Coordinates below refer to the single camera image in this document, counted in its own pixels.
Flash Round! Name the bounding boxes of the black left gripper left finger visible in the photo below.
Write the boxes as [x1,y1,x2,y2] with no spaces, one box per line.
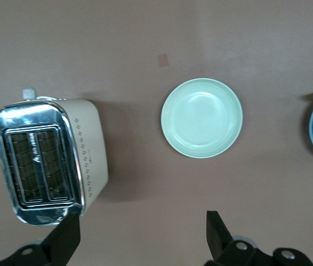
[0,213,81,266]

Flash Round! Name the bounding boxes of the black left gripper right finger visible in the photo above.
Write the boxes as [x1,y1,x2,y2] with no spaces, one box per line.
[204,211,313,266]

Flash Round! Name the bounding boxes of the mint green round plate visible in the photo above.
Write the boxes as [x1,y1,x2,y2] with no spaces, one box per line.
[161,78,243,159]

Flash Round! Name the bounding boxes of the beige chrome two-slot toaster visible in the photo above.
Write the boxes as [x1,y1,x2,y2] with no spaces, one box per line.
[0,88,109,227]

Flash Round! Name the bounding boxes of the brown tape patch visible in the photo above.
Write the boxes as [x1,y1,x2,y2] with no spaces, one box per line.
[157,53,170,68]

